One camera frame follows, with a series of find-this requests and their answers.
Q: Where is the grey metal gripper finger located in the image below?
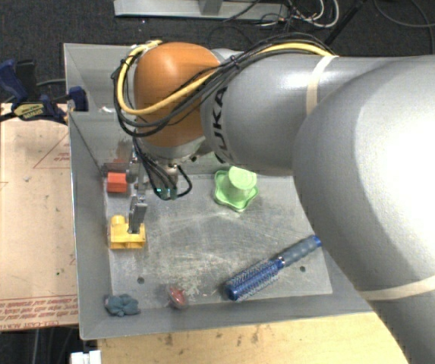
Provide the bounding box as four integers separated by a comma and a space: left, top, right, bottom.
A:
128, 196, 140, 235
136, 202, 149, 236

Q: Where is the red toy block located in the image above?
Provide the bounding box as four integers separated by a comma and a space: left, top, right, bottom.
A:
106, 171, 131, 195

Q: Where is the yellow toy block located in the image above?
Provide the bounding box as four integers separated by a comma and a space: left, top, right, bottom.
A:
109, 214, 147, 250

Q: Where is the grey metal bin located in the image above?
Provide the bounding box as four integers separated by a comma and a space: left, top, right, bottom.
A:
63, 42, 377, 341

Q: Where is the red clear round toy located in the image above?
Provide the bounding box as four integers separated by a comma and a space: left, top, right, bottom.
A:
165, 284, 190, 311

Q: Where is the blue-grey crumpled cloth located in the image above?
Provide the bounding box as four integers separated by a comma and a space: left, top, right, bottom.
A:
103, 293, 142, 318

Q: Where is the green flower-shaped cup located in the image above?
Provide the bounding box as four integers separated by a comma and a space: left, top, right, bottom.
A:
213, 165, 260, 214

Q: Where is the brown cardboard board, red print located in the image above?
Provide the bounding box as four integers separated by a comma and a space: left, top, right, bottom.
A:
0, 102, 80, 333

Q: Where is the blue round hairbrush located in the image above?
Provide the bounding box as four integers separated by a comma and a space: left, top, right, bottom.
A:
223, 234, 323, 303

